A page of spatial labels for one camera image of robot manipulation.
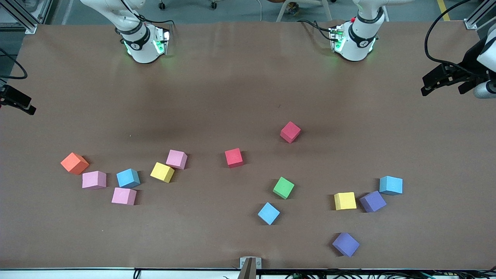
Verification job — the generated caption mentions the blue foam block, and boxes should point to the blue foam block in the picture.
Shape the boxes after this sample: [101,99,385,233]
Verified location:
[379,176,403,196]
[116,168,141,189]
[258,202,281,226]

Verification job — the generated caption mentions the yellow foam block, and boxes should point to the yellow foam block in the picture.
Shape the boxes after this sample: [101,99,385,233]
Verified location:
[150,162,175,184]
[334,192,357,211]

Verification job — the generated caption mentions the red foam block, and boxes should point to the red foam block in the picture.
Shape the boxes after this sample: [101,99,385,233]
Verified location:
[280,121,301,144]
[224,148,244,169]

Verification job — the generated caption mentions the pink foam block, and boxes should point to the pink foam block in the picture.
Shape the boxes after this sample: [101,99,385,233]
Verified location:
[166,150,188,170]
[111,187,137,206]
[82,170,107,189]

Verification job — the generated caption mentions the orange foam block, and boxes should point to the orange foam block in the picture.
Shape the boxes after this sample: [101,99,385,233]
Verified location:
[60,152,90,175]

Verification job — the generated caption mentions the purple foam block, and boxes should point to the purple foam block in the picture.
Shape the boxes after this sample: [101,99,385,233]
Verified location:
[359,190,387,213]
[332,232,360,258]

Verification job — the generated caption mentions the white stool legs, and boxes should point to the white stool legs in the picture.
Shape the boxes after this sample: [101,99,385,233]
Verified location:
[276,0,334,22]

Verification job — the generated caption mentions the green foam block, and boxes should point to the green foam block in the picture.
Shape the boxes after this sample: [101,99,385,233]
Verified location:
[272,177,295,200]

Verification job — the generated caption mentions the brown paper table cover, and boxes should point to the brown paper table cover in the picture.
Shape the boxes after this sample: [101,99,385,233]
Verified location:
[0,20,496,270]

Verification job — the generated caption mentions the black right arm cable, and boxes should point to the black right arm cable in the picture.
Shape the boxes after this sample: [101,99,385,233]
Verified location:
[0,47,28,80]

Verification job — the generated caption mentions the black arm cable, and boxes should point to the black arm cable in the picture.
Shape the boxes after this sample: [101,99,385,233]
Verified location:
[0,47,28,80]
[424,0,477,72]

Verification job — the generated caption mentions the aluminium frame profile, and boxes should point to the aluminium frame profile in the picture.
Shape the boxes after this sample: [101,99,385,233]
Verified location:
[464,0,496,31]
[0,0,49,34]

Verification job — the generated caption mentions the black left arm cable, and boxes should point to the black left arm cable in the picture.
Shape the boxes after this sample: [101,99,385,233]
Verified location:
[424,0,477,72]

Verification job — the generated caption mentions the black base cable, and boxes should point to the black base cable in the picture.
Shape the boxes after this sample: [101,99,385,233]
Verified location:
[136,14,175,30]
[296,19,334,41]

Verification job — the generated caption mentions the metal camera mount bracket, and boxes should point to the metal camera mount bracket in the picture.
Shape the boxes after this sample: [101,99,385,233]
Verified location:
[239,257,262,279]

